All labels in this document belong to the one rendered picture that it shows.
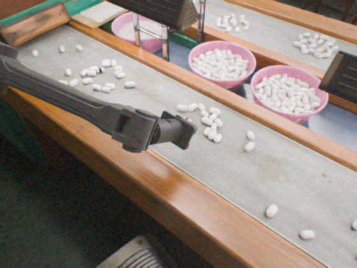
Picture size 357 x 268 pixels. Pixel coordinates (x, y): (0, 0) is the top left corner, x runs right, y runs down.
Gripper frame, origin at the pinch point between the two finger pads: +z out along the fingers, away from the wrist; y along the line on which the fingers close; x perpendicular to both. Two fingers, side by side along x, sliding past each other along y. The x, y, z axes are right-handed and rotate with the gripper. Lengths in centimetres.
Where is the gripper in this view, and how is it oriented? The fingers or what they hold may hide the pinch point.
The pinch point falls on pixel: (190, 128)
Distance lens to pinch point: 77.8
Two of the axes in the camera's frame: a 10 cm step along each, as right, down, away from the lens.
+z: 4.9, -0.6, 8.7
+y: -7.8, -4.8, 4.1
